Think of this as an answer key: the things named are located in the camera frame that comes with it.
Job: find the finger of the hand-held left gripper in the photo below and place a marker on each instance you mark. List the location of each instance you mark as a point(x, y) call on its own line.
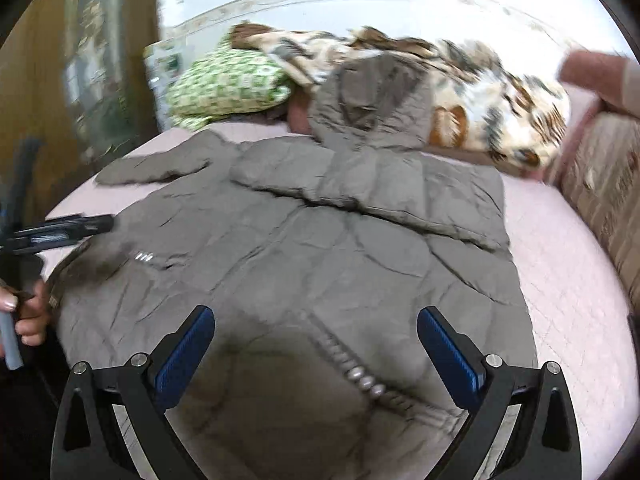
point(95, 222)
point(45, 241)

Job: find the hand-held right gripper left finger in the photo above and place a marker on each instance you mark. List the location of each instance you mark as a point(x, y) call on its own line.
point(185, 355)

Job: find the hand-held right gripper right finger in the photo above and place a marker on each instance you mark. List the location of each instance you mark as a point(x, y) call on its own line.
point(447, 355)

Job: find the grey puffer jacket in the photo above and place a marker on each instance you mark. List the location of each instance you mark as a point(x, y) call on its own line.
point(300, 260)

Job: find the person's left hand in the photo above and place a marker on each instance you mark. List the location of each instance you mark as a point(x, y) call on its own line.
point(30, 315)

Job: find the wooden door with glass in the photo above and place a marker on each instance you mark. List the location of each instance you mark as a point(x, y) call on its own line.
point(40, 85)

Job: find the plastic-wrapped package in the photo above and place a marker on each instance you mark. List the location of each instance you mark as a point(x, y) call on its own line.
point(162, 60)

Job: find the green patterned pillow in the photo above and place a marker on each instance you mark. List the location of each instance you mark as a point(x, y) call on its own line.
point(225, 85)

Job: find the brown pillow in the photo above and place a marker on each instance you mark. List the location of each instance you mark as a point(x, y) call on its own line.
point(300, 115)

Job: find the striped sofa back cushion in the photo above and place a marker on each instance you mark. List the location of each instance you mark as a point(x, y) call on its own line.
point(610, 185)

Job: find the leaf-print blanket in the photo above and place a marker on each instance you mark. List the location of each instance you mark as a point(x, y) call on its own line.
point(475, 95)

